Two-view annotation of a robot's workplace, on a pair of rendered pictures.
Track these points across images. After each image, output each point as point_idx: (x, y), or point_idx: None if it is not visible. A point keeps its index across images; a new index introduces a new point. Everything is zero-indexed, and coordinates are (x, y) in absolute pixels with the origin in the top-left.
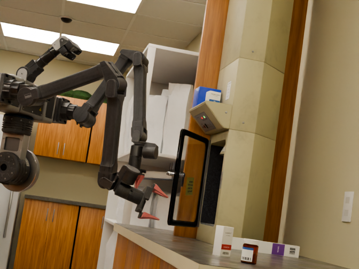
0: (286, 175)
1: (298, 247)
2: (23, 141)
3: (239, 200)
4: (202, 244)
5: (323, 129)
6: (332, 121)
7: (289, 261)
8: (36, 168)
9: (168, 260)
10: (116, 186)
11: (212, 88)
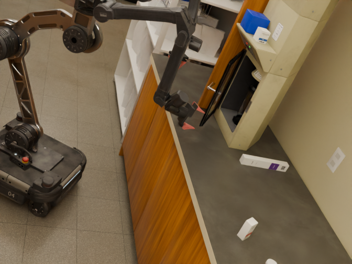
0: None
1: (288, 166)
2: (91, 21)
3: (257, 122)
4: (222, 158)
5: (339, 73)
6: (350, 76)
7: (284, 214)
8: (100, 40)
9: (205, 243)
10: (167, 105)
11: (263, 19)
